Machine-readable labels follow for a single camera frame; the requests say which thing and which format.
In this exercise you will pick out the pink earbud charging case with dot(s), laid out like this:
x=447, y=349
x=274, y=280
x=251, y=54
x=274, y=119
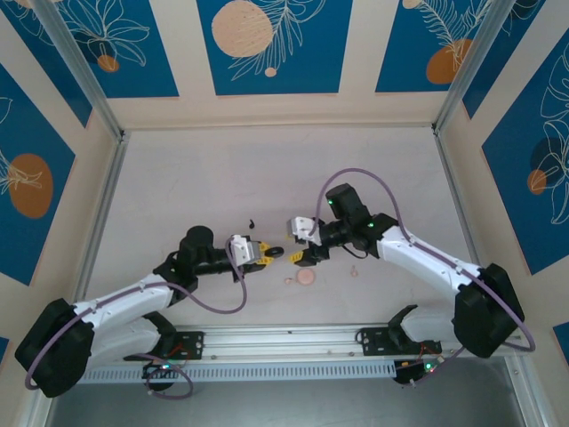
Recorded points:
x=306, y=276

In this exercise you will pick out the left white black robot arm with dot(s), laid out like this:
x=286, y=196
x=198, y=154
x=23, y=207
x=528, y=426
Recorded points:
x=133, y=307

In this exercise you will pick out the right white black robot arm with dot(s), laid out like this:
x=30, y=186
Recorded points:
x=413, y=262

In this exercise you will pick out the grey metal sheet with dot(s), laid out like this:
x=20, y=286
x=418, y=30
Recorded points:
x=284, y=407

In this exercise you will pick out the aluminium cross rail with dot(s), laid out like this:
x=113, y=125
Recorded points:
x=284, y=342

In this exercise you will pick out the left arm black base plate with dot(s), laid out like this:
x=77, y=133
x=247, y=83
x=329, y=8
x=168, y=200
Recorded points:
x=198, y=349

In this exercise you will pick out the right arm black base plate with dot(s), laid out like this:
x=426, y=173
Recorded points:
x=373, y=342

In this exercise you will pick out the aluminium corner post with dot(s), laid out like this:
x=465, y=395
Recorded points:
x=470, y=66
x=82, y=66

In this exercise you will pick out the aluminium frame profile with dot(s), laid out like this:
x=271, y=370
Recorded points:
x=35, y=416
x=522, y=391

